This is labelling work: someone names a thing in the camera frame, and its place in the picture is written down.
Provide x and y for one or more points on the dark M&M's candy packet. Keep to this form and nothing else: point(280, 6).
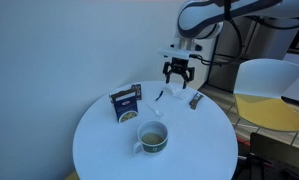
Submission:
point(138, 91)

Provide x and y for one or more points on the white mug with green band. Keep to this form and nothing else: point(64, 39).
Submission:
point(152, 146)

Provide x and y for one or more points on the small black clip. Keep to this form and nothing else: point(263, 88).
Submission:
point(159, 96)

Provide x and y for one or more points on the white chair with yellow seat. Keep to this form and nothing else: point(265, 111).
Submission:
point(269, 100)

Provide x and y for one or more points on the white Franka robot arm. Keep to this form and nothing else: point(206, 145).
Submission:
point(202, 20)

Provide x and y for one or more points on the brown snack bar wrapper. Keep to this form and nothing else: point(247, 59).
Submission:
point(195, 101)

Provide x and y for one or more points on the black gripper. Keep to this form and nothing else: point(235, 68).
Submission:
point(179, 65)

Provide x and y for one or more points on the grey metal cabinet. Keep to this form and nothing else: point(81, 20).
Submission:
point(259, 40)

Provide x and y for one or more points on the black robot cart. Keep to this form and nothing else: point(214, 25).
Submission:
point(279, 156)

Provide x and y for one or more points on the orzo pasta in mug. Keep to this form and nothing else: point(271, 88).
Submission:
point(152, 138)

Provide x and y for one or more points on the blue Barilla orzo box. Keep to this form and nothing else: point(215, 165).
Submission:
point(126, 106)

